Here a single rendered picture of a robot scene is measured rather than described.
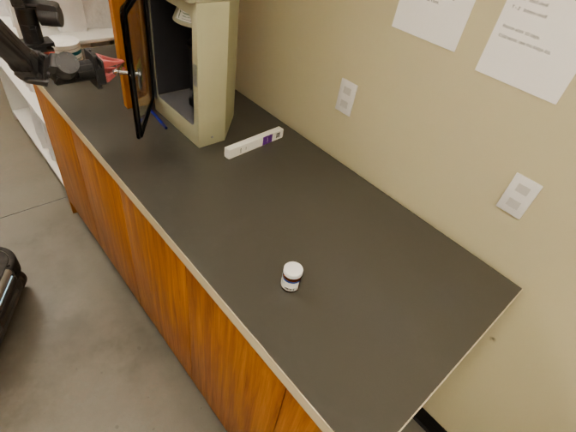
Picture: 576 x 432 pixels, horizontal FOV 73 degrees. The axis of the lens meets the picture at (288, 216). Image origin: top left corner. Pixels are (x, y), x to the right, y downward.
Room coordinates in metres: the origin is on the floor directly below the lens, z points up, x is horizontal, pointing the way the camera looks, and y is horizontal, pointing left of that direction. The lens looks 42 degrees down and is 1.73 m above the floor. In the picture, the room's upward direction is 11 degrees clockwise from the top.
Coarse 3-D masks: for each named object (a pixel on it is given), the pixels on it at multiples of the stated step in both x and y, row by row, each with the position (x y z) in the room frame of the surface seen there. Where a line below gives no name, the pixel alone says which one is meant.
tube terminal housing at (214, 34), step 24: (168, 0) 1.26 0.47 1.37; (216, 0) 1.21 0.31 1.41; (192, 24) 1.17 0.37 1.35; (216, 24) 1.21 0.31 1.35; (192, 48) 1.18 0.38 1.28; (216, 48) 1.21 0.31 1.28; (216, 72) 1.21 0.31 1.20; (216, 96) 1.21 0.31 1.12; (168, 120) 1.30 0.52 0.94; (216, 120) 1.21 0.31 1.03
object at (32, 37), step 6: (24, 30) 1.19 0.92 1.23; (30, 30) 1.19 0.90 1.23; (36, 30) 1.21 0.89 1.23; (24, 36) 1.19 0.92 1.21; (30, 36) 1.19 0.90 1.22; (36, 36) 1.20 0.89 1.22; (42, 36) 1.23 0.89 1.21; (24, 42) 1.20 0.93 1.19; (30, 42) 1.19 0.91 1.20; (36, 42) 1.20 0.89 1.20; (42, 42) 1.22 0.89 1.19; (48, 42) 1.23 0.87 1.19
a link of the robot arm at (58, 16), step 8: (16, 0) 1.17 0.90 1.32; (32, 0) 1.22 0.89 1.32; (40, 0) 1.23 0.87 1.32; (48, 0) 1.25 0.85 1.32; (40, 8) 1.21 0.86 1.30; (48, 8) 1.22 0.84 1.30; (56, 8) 1.23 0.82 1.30; (40, 16) 1.21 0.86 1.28; (48, 16) 1.21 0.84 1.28; (56, 16) 1.22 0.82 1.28; (48, 24) 1.21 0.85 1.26; (56, 24) 1.22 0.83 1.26
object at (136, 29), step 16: (128, 0) 1.14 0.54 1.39; (128, 16) 1.11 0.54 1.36; (144, 16) 1.33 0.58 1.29; (144, 32) 1.31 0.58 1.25; (144, 48) 1.28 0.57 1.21; (128, 64) 1.06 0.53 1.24; (144, 64) 1.25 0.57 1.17; (144, 80) 1.23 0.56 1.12; (144, 96) 1.20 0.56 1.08; (144, 112) 1.17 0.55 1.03
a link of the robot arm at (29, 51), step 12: (0, 24) 0.82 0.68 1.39; (0, 36) 0.80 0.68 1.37; (12, 36) 0.86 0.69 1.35; (0, 48) 0.83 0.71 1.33; (12, 48) 0.85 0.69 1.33; (24, 48) 0.90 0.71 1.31; (12, 60) 0.88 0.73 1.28; (24, 60) 0.89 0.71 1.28; (36, 60) 0.96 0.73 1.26; (24, 72) 0.92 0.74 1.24; (36, 72) 0.94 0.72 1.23
